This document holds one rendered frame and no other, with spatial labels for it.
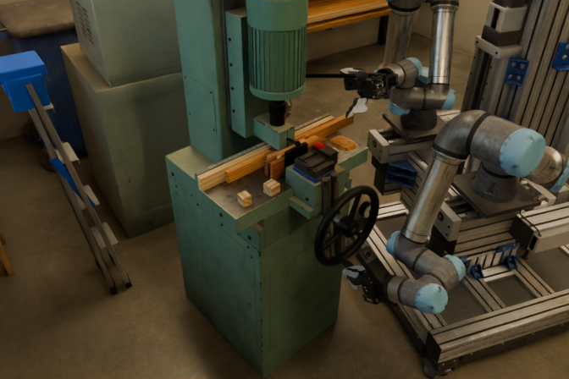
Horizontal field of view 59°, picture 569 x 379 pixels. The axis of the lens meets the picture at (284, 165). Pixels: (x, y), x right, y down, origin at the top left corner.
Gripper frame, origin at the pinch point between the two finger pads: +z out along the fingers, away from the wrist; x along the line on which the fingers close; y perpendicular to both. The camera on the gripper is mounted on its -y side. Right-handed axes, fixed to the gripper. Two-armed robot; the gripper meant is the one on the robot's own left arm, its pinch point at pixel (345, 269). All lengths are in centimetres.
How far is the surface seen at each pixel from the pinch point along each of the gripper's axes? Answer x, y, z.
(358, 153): 31.3, -25.7, 13.4
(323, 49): 234, -45, 255
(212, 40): -1, -80, 24
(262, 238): -13.9, -16.8, 17.6
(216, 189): -19.1, -36.4, 24.3
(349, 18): 218, -65, 192
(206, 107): -3, -60, 42
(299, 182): 0.4, -30.0, 7.6
